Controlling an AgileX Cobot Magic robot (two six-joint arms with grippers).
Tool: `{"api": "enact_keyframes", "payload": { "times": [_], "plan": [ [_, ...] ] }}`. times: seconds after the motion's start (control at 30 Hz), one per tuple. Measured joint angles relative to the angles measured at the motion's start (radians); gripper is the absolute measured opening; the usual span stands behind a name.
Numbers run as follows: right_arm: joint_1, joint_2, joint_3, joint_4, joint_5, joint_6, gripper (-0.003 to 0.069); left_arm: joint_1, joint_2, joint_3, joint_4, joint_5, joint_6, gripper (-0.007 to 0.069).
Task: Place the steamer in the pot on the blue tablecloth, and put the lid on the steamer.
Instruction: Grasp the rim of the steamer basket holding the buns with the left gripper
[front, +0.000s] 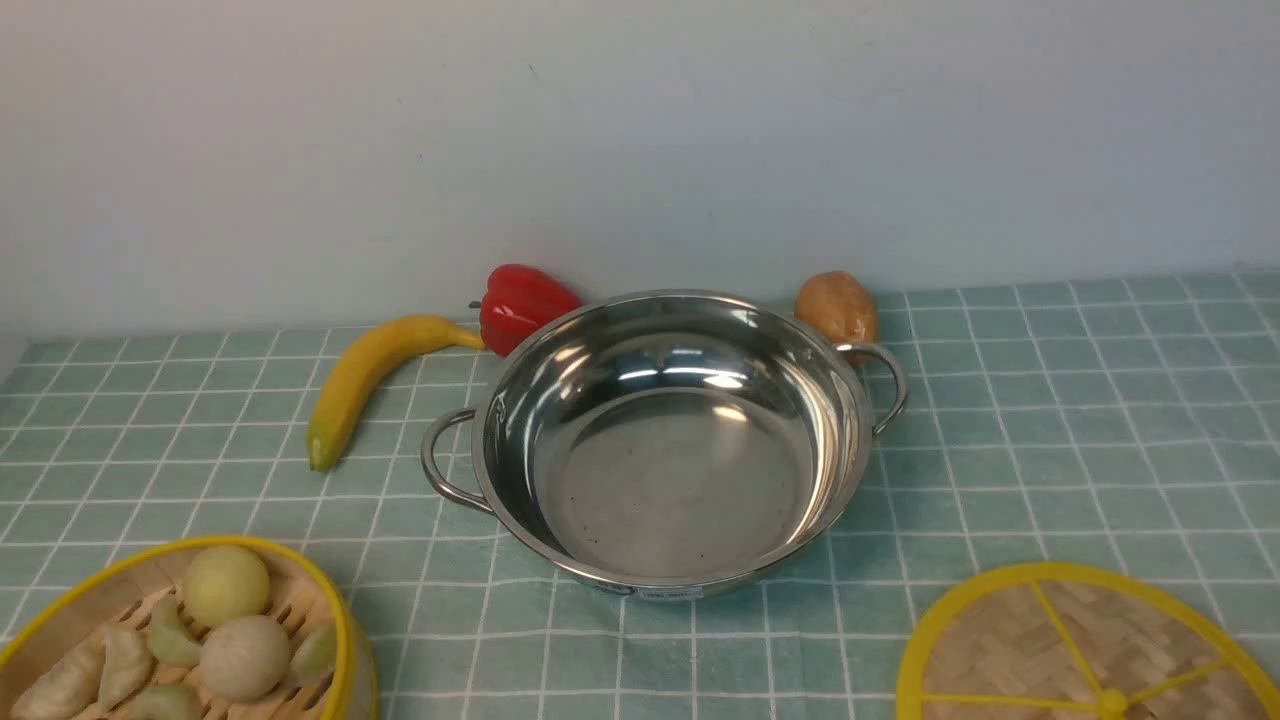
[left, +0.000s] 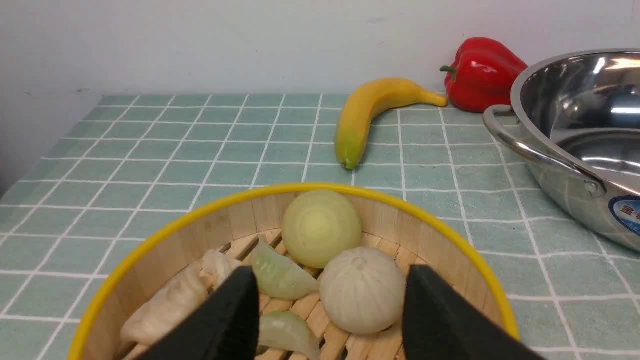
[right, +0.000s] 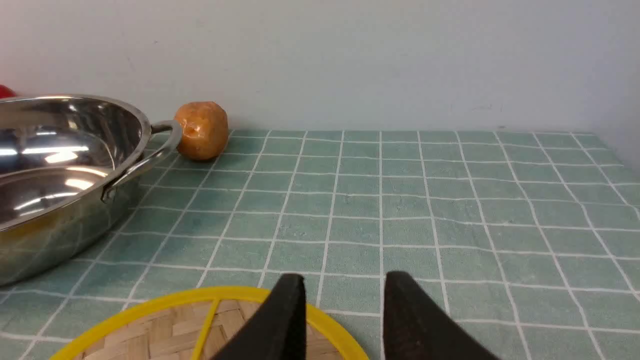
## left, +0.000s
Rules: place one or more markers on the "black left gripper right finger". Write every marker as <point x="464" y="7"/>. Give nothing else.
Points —
<point x="439" y="324"/>

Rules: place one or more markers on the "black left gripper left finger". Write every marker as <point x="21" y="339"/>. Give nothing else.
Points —
<point x="224" y="327"/>

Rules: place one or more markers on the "yellow rimmed bamboo steamer basket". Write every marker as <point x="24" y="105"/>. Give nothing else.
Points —
<point x="404" y="231"/>

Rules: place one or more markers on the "stainless steel pot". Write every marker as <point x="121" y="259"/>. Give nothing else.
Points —
<point x="574" y="119"/>

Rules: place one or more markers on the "small pale green dumpling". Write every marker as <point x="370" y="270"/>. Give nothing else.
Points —
<point x="288" y="331"/>

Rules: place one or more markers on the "white folded dumpling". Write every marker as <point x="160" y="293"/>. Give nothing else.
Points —
<point x="178" y="298"/>

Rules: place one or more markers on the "white pleated round bun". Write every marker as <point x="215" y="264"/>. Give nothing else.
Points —
<point x="362" y="291"/>

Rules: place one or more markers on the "pale green round bun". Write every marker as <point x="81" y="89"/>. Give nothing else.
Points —
<point x="318" y="226"/>

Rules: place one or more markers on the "green checkered tablecloth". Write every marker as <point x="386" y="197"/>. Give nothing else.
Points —
<point x="135" y="163"/>

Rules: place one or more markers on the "yellow plastic banana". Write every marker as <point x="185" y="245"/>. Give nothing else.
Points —
<point x="368" y="102"/>

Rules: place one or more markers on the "red plastic bell pepper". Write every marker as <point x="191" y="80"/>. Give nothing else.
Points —
<point x="481" y="75"/>

